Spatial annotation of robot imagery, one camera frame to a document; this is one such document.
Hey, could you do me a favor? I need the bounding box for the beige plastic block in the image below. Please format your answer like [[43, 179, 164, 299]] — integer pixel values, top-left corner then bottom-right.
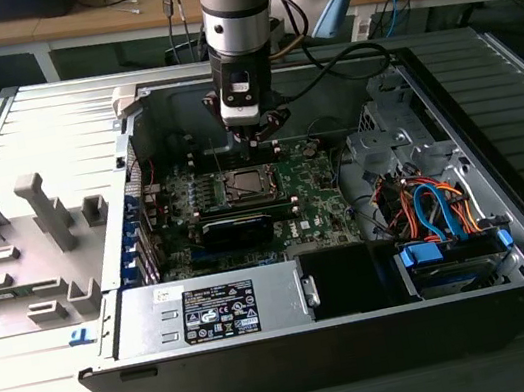
[[108, 82, 144, 123]]

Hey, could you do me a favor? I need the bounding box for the grey power supply unit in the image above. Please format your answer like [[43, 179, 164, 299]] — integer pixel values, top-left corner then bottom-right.
[[104, 258, 316, 361]]

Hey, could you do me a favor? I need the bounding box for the green RAM stick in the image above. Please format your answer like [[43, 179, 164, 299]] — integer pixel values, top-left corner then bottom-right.
[[0, 277, 64, 302]]

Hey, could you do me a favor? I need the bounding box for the black camera cable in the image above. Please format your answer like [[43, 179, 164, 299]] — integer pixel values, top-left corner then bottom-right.
[[270, 35, 399, 106]]

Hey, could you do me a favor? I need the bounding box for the black graphics card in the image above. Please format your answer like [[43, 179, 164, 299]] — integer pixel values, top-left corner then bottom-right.
[[199, 211, 278, 257]]

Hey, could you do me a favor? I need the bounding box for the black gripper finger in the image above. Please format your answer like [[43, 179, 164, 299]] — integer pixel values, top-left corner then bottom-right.
[[244, 105, 298, 158], [200, 85, 254, 165]]

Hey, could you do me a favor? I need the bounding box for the silver topped CPU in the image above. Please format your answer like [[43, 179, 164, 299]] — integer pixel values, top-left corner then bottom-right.
[[232, 167, 267, 197]]

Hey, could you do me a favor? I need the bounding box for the thin red wire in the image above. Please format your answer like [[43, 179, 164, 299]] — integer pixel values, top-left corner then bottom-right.
[[142, 156, 161, 190]]

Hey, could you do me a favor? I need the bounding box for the silver metal drive cage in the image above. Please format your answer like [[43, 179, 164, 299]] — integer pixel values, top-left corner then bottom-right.
[[333, 60, 465, 194]]

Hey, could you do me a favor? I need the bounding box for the black RAM slot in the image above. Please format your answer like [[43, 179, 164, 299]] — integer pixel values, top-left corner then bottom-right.
[[199, 198, 293, 225], [198, 191, 290, 217], [189, 149, 283, 177], [187, 137, 281, 167]]

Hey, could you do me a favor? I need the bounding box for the blue flat data cable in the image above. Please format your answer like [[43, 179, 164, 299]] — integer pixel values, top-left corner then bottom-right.
[[411, 182, 450, 246], [424, 173, 475, 247]]

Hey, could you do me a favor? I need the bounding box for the orange power wire bundle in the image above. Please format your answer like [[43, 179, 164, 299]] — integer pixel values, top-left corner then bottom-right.
[[370, 163, 487, 253]]

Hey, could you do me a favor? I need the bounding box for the CPU socket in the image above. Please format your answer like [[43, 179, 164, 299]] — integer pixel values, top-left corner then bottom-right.
[[218, 158, 291, 211]]

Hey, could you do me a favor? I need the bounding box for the small blue plastic bracket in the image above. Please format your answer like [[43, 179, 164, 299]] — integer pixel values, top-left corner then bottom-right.
[[65, 324, 99, 349]]

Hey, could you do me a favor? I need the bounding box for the green motherboard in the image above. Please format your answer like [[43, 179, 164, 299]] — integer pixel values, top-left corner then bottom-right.
[[139, 129, 368, 284]]

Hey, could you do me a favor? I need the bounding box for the grey parts rack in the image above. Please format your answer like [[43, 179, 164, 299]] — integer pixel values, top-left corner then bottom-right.
[[0, 159, 131, 341]]

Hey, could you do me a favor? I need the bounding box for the hard disk in blue carrier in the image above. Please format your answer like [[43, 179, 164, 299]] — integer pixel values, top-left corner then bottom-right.
[[390, 222, 524, 305]]

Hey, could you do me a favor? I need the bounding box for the black open PC case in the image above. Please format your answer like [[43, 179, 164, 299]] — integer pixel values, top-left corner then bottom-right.
[[29, 15, 524, 392]]

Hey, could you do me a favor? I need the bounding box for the metal socket cover frame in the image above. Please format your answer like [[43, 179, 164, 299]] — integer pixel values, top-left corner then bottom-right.
[[222, 161, 281, 207]]

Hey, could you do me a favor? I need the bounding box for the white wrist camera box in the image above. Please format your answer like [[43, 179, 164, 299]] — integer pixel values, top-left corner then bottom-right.
[[213, 65, 264, 132]]

